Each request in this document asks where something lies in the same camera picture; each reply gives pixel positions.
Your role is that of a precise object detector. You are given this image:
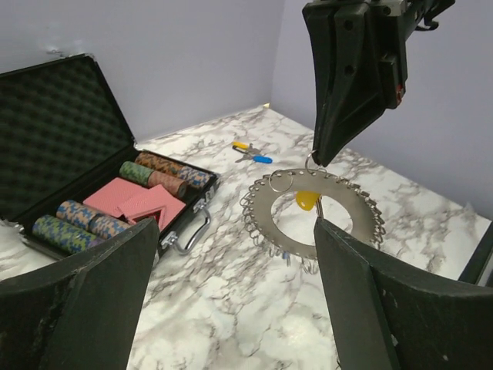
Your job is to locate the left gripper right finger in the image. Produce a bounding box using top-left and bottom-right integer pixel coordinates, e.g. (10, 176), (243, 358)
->
(314, 218), (492, 369)

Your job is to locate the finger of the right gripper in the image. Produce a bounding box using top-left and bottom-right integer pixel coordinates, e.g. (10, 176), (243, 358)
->
(303, 1), (380, 167)
(317, 55), (384, 167)

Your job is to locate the black poker chip case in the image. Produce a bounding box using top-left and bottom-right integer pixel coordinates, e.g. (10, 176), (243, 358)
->
(0, 53), (221, 261)

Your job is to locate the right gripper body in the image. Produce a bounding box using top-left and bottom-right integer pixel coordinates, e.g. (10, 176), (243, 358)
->
(363, 1), (454, 110)

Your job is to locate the metal disc with keyrings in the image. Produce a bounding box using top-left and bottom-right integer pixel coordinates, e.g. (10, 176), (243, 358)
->
(240, 166), (386, 274)

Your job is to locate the all in triangle button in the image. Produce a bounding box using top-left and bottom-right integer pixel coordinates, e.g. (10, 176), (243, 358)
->
(128, 207), (166, 228)

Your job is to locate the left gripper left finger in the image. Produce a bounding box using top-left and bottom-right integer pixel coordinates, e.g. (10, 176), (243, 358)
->
(1, 219), (159, 369)

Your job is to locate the key with blue tag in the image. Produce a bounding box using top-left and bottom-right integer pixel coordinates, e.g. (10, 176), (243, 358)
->
(236, 153), (273, 164)

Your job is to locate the key with yellow tag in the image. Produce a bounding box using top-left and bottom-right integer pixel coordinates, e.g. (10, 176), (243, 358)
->
(295, 190), (324, 218)
(231, 141), (256, 151)

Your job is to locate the pink playing cards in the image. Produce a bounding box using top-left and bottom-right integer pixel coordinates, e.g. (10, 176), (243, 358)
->
(83, 177), (186, 230)

